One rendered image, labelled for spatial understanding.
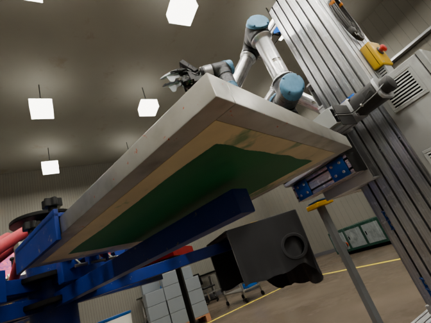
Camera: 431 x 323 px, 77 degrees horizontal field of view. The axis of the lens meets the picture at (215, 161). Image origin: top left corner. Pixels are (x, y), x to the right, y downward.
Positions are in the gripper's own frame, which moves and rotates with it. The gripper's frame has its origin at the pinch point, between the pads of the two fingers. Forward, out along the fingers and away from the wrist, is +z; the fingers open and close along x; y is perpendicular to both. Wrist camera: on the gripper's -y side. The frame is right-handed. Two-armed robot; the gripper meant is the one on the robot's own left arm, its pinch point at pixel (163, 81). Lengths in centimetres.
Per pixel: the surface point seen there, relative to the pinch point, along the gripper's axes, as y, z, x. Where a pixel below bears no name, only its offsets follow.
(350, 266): 105, -77, 83
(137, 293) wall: -47, 241, 870
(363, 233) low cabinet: 49, -390, 594
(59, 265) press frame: 65, 63, 19
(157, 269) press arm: 71, 33, 61
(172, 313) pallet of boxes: 69, 91, 473
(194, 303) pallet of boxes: 65, 48, 485
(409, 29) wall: -343, -667, 352
